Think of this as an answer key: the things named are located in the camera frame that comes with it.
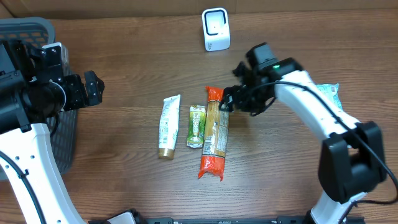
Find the orange noodle package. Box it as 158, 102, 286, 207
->
198, 86, 229, 181

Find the green snack pouch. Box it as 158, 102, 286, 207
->
187, 105, 206, 149

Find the white cream tube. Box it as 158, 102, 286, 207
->
158, 95, 181, 159

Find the teal wet wipes pack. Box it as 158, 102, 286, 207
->
317, 83, 343, 110

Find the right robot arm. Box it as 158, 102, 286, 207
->
219, 43, 387, 223

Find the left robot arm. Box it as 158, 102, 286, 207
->
1, 40, 104, 223

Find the white barcode scanner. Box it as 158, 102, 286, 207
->
201, 7, 231, 52

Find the dark grey plastic basket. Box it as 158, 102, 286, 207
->
1, 17, 78, 174

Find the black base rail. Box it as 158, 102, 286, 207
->
88, 209, 315, 224

